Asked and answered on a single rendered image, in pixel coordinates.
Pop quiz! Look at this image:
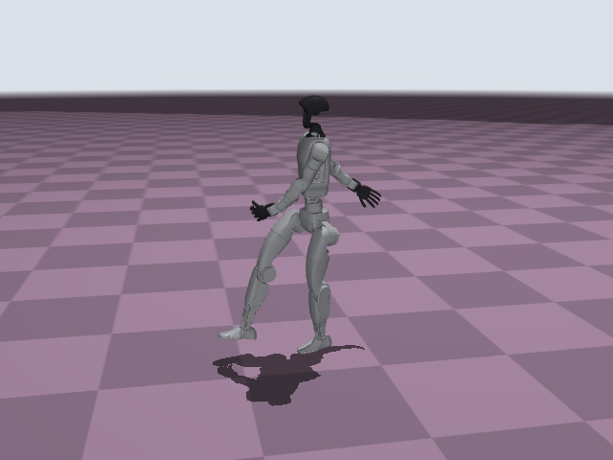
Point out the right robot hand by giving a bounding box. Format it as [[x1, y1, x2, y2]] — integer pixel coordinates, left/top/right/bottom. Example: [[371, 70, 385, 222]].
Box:
[[348, 178, 381, 208]]

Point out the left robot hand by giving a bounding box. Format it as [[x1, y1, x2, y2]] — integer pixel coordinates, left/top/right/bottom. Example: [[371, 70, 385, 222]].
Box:
[[250, 200, 277, 221]]

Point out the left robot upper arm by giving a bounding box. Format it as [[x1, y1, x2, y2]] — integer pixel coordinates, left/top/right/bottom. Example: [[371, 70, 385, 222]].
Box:
[[291, 142, 329, 194]]

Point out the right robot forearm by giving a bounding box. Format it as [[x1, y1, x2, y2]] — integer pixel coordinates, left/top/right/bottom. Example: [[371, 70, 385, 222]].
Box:
[[330, 160, 358, 190]]

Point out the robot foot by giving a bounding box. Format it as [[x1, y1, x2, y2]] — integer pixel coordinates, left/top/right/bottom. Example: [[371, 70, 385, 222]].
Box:
[[218, 326, 257, 339], [298, 334, 331, 354]]

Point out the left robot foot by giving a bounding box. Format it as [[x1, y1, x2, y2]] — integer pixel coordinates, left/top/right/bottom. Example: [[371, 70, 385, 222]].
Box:
[[298, 334, 331, 354]]

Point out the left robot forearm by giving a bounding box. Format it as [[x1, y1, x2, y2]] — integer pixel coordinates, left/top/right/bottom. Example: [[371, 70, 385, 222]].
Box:
[[266, 180, 303, 216]]

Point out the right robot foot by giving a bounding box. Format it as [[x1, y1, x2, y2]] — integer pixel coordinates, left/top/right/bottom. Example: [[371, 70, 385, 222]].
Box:
[[218, 326, 257, 339]]

